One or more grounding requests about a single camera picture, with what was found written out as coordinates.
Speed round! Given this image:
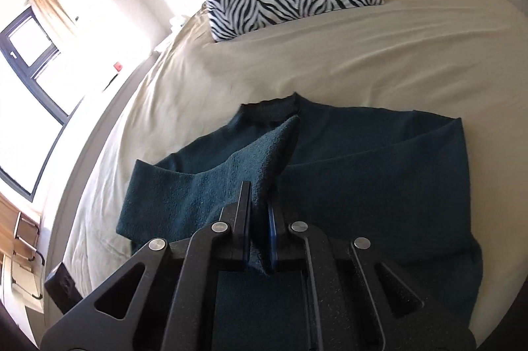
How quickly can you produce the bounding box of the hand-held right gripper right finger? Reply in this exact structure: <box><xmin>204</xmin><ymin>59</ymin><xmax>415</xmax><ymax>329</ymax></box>
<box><xmin>267</xmin><ymin>202</ymin><xmax>478</xmax><ymax>351</ymax></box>

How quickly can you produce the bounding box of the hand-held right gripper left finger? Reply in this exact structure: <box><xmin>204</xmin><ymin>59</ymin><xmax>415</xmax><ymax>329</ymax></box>
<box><xmin>39</xmin><ymin>181</ymin><xmax>252</xmax><ymax>351</ymax></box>

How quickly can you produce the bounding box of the dark teal knit sweater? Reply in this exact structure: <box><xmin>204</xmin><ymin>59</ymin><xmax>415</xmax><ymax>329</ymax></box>
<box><xmin>116</xmin><ymin>92</ymin><xmax>483</xmax><ymax>351</ymax></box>

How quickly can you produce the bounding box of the bed with beige sheet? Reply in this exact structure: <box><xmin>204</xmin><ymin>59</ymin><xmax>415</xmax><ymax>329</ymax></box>
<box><xmin>45</xmin><ymin>0</ymin><xmax>528</xmax><ymax>343</ymax></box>

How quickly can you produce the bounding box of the flat black box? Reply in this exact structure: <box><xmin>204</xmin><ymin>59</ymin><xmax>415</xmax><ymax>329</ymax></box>
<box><xmin>44</xmin><ymin>262</ymin><xmax>83</xmax><ymax>314</ymax></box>

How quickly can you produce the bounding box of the wooden chair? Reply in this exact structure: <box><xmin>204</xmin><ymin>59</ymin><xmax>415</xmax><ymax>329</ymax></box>
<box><xmin>0</xmin><ymin>192</ymin><xmax>46</xmax><ymax>302</ymax></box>

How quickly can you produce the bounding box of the dark framed window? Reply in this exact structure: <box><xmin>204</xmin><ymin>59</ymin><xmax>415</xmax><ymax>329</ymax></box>
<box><xmin>0</xmin><ymin>6</ymin><xmax>83</xmax><ymax>203</ymax></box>

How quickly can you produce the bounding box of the beige curtain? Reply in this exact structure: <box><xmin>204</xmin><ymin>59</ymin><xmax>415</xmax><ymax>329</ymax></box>
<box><xmin>27</xmin><ymin>0</ymin><xmax>79</xmax><ymax>42</ymax></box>

